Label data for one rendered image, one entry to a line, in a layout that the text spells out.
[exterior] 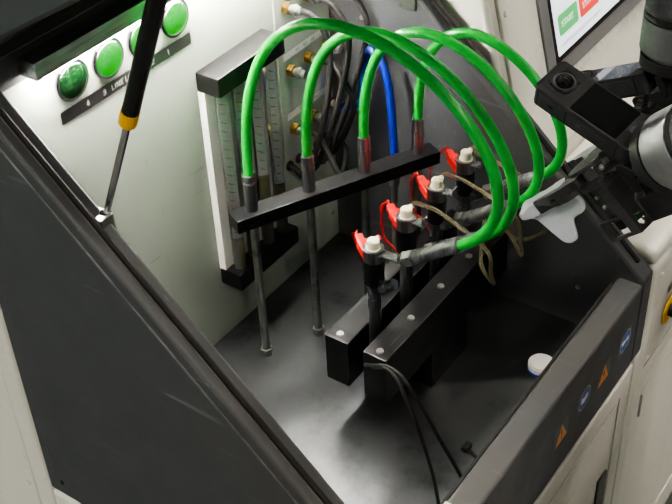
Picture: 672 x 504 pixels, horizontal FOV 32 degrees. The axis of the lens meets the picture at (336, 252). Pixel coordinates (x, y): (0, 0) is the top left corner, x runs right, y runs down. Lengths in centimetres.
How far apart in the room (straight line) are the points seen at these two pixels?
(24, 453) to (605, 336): 82
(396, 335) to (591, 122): 57
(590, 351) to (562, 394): 9
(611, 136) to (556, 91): 7
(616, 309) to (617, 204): 57
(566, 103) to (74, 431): 77
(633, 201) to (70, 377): 71
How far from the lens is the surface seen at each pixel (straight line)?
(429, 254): 144
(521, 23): 177
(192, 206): 164
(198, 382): 127
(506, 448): 148
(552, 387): 156
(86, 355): 140
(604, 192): 113
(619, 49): 208
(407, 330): 159
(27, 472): 174
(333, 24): 135
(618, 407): 187
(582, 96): 112
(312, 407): 170
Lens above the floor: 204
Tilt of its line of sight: 38 degrees down
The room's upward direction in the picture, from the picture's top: 3 degrees counter-clockwise
